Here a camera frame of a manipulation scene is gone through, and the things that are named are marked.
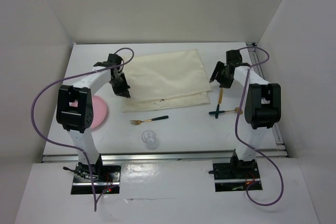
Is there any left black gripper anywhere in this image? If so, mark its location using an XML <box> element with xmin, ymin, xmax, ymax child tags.
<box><xmin>109</xmin><ymin>72</ymin><xmax>130</xmax><ymax>98</ymax></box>

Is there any cream cloth placemat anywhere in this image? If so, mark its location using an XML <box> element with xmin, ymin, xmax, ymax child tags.
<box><xmin>122</xmin><ymin>49</ymin><xmax>212</xmax><ymax>113</ymax></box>

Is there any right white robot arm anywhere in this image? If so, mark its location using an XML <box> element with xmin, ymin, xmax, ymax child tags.
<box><xmin>209</xmin><ymin>49</ymin><xmax>281</xmax><ymax>179</ymax></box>

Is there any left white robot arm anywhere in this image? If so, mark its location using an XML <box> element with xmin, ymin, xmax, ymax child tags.
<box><xmin>56</xmin><ymin>53</ymin><xmax>131</xmax><ymax>182</ymax></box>

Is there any pink plate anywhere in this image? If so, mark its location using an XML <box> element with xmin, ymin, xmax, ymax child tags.
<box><xmin>70</xmin><ymin>95</ymin><xmax>109</xmax><ymax>130</ymax></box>

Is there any clear plastic cup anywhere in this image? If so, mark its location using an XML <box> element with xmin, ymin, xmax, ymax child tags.
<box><xmin>142</xmin><ymin>130</ymin><xmax>157</xmax><ymax>150</ymax></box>

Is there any gold knife green handle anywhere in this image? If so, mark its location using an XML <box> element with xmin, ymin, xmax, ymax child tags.
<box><xmin>215</xmin><ymin>88</ymin><xmax>224</xmax><ymax>119</ymax></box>

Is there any gold fork green handle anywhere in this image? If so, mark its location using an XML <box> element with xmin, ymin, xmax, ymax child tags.
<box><xmin>130</xmin><ymin>115</ymin><xmax>169</xmax><ymax>125</ymax></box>

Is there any gold spoon green handle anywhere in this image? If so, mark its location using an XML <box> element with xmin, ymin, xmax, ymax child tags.
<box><xmin>208</xmin><ymin>107</ymin><xmax>243</xmax><ymax>115</ymax></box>

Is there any aluminium right side rail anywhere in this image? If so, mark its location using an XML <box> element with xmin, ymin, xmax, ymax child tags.
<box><xmin>237</xmin><ymin>43</ymin><xmax>289</xmax><ymax>158</ymax></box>

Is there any aluminium rail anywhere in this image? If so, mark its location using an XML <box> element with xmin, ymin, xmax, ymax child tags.
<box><xmin>41</xmin><ymin>150</ymin><xmax>288</xmax><ymax>163</ymax></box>
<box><xmin>237</xmin><ymin>43</ymin><xmax>289</xmax><ymax>158</ymax></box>

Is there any aluminium front rail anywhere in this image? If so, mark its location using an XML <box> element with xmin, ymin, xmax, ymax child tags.
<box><xmin>41</xmin><ymin>150</ymin><xmax>288</xmax><ymax>163</ymax></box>

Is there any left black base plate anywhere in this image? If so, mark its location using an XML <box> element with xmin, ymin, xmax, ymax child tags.
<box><xmin>63</xmin><ymin>165</ymin><xmax>121</xmax><ymax>195</ymax></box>

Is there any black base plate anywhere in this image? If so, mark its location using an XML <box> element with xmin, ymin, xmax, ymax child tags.
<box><xmin>208</xmin><ymin>162</ymin><xmax>263</xmax><ymax>192</ymax></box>
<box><xmin>63</xmin><ymin>165</ymin><xmax>121</xmax><ymax>195</ymax></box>

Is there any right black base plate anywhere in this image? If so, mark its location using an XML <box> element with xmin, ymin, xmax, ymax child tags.
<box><xmin>208</xmin><ymin>162</ymin><xmax>263</xmax><ymax>192</ymax></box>

